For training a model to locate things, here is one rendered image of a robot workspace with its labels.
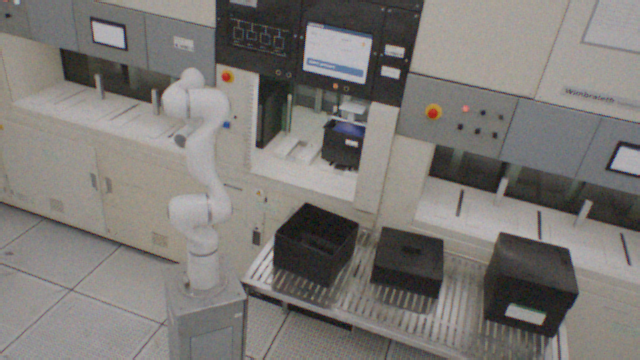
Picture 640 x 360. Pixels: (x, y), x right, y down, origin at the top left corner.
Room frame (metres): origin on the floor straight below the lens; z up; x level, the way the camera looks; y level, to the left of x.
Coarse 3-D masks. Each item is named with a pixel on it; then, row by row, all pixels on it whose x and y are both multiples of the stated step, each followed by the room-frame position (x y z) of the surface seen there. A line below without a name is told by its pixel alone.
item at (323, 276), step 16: (304, 208) 1.91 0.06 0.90; (320, 208) 1.89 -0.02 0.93; (288, 224) 1.78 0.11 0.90; (304, 224) 1.91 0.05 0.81; (320, 224) 1.88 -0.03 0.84; (336, 224) 1.85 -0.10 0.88; (352, 224) 1.82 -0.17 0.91; (288, 240) 1.64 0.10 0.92; (304, 240) 1.85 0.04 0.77; (320, 240) 1.86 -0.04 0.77; (336, 240) 1.85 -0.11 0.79; (352, 240) 1.75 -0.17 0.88; (288, 256) 1.64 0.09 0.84; (304, 256) 1.61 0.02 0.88; (320, 256) 1.58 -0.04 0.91; (336, 256) 1.60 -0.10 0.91; (304, 272) 1.61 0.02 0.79; (320, 272) 1.58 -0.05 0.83; (336, 272) 1.63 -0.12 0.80
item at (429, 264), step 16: (384, 240) 1.81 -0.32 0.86; (400, 240) 1.82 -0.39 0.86; (416, 240) 1.84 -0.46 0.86; (432, 240) 1.85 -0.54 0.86; (384, 256) 1.70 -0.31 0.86; (400, 256) 1.71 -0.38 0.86; (416, 256) 1.72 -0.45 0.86; (432, 256) 1.74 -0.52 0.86; (384, 272) 1.63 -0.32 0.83; (400, 272) 1.62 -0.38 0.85; (416, 272) 1.62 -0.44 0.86; (432, 272) 1.64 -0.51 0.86; (400, 288) 1.61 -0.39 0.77; (416, 288) 1.61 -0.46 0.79; (432, 288) 1.60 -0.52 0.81
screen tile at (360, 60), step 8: (344, 40) 2.10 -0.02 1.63; (352, 40) 2.10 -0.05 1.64; (360, 40) 2.09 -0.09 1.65; (352, 48) 2.09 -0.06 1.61; (360, 48) 2.09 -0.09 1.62; (344, 56) 2.10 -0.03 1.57; (352, 56) 2.09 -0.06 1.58; (360, 56) 2.08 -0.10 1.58; (352, 64) 2.09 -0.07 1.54; (360, 64) 2.08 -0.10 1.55
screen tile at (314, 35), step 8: (312, 32) 2.14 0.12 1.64; (320, 32) 2.13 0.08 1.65; (312, 40) 2.14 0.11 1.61; (320, 40) 2.13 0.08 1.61; (328, 40) 2.12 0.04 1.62; (336, 40) 2.11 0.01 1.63; (312, 48) 2.14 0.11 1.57; (320, 48) 2.13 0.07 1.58; (328, 48) 2.12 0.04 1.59; (320, 56) 2.13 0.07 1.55; (328, 56) 2.12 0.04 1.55
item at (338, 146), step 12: (348, 108) 2.37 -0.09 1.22; (360, 108) 2.39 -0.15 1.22; (348, 120) 2.38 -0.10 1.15; (324, 132) 2.32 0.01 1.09; (336, 132) 2.30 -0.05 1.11; (324, 144) 2.32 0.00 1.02; (336, 144) 2.30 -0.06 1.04; (348, 144) 2.28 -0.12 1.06; (360, 144) 2.27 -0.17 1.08; (324, 156) 2.32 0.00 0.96; (336, 156) 2.30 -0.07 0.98; (348, 156) 2.28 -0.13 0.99; (360, 156) 2.27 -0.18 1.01
